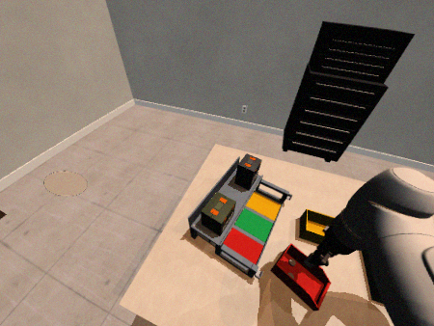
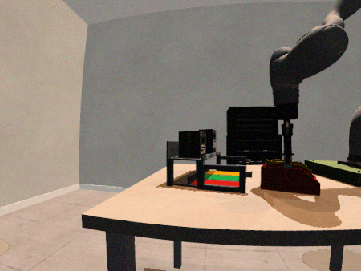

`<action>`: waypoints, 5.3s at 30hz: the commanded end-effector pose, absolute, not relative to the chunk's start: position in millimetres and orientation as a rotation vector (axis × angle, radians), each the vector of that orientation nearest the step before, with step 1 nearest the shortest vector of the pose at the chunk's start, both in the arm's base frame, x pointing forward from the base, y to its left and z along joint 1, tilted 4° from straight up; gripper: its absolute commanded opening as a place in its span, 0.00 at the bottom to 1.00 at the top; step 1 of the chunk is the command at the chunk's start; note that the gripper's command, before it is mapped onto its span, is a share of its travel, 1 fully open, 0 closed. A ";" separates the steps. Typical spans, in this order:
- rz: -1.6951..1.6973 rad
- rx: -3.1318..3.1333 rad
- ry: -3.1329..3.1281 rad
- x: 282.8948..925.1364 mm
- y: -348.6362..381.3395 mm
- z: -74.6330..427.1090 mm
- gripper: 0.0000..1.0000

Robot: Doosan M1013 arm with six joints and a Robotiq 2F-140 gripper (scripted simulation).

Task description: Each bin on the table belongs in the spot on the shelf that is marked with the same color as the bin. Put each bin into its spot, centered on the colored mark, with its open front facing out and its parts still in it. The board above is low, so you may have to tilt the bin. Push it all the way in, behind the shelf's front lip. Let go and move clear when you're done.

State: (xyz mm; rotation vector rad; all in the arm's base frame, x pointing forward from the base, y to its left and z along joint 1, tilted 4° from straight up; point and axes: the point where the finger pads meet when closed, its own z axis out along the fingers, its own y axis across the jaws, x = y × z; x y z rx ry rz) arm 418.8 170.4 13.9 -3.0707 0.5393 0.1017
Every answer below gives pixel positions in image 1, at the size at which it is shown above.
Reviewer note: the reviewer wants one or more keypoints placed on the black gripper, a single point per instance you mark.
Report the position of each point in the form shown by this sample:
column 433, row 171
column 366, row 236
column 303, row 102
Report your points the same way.
column 335, row 247

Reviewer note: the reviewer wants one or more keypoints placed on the red bin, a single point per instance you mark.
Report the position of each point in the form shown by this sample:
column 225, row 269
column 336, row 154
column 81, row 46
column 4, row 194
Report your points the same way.
column 307, row 282

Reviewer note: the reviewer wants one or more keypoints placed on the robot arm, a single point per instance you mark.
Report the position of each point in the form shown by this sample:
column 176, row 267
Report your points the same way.
column 391, row 217

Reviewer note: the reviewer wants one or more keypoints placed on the yellow bin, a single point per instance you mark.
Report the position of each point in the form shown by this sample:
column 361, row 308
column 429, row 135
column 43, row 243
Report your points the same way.
column 312, row 224

